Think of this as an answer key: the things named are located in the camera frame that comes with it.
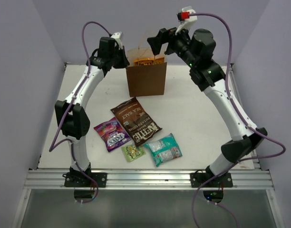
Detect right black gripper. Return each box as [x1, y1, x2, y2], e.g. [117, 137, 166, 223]
[146, 22, 196, 68]

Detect orange Kettle honey dijon chips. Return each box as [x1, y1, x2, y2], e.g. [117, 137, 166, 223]
[133, 57, 165, 66]

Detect brown paper bag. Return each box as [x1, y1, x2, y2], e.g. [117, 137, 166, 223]
[126, 29, 167, 97]

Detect brown Kettle sea salt chips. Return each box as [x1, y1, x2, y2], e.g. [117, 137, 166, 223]
[111, 97, 162, 146]

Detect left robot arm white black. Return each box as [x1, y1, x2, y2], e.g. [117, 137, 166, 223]
[55, 32, 129, 187]

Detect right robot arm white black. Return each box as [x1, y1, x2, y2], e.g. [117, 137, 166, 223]
[147, 28, 268, 187]

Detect purple Fox's candy bag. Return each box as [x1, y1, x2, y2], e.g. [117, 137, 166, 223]
[94, 117, 131, 152]

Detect small green snack packet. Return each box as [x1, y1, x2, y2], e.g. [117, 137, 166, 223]
[121, 144, 146, 162]

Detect teal snack packet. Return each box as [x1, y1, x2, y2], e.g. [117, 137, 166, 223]
[144, 133, 182, 167]

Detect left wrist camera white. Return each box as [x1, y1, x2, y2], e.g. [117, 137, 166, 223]
[111, 32, 123, 49]

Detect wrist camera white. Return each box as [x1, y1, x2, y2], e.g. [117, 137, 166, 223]
[175, 6, 197, 35]
[111, 32, 123, 49]

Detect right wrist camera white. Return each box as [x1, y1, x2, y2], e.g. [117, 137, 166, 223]
[175, 6, 197, 35]

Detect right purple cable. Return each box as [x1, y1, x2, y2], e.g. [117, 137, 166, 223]
[192, 12, 286, 228]

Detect purple cable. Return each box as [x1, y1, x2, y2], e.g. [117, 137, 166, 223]
[192, 12, 286, 228]
[48, 21, 113, 182]

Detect aluminium right side rail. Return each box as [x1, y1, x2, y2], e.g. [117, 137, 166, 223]
[225, 64, 262, 162]

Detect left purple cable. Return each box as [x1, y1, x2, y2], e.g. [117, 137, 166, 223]
[48, 21, 113, 182]

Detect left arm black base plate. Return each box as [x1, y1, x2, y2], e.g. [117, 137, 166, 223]
[62, 172, 107, 188]

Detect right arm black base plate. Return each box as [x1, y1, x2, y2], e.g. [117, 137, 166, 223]
[190, 170, 233, 188]

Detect aluminium front rail frame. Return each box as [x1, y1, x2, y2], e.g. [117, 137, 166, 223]
[12, 169, 285, 228]

